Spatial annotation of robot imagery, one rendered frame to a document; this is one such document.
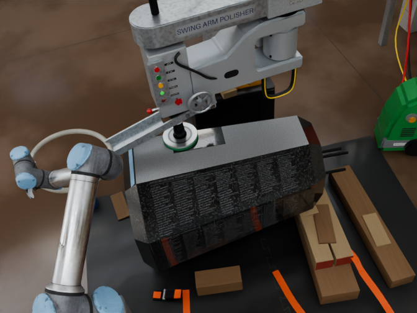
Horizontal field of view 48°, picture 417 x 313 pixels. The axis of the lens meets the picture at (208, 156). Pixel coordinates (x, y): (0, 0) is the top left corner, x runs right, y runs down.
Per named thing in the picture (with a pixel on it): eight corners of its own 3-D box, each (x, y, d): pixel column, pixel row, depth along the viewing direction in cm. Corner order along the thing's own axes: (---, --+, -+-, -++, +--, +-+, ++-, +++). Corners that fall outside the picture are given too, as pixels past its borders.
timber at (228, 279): (198, 295, 311) (196, 288, 302) (196, 279, 319) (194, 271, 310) (242, 289, 311) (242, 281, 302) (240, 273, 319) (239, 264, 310)
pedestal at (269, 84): (185, 119, 422) (174, 52, 366) (256, 104, 427) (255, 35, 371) (200, 174, 380) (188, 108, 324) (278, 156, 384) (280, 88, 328)
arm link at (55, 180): (136, 152, 202) (58, 172, 248) (112, 146, 193) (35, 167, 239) (134, 179, 199) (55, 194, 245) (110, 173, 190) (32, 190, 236)
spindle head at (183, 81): (210, 80, 279) (201, 14, 245) (223, 103, 265) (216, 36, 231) (152, 98, 273) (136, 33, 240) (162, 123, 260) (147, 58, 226)
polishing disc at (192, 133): (191, 151, 278) (191, 149, 278) (158, 146, 284) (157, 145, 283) (201, 125, 291) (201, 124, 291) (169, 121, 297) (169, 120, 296)
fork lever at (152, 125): (208, 86, 280) (205, 81, 276) (219, 106, 268) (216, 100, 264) (107, 141, 283) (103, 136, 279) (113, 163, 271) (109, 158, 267)
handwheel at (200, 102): (209, 99, 265) (206, 78, 253) (215, 110, 258) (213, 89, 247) (184, 107, 262) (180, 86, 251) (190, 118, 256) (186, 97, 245)
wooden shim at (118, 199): (110, 196, 372) (110, 195, 370) (122, 192, 373) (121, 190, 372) (118, 220, 356) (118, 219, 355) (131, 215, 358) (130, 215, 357)
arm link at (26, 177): (44, 181, 229) (40, 162, 236) (22, 176, 221) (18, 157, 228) (35, 192, 233) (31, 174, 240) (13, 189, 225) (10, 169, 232)
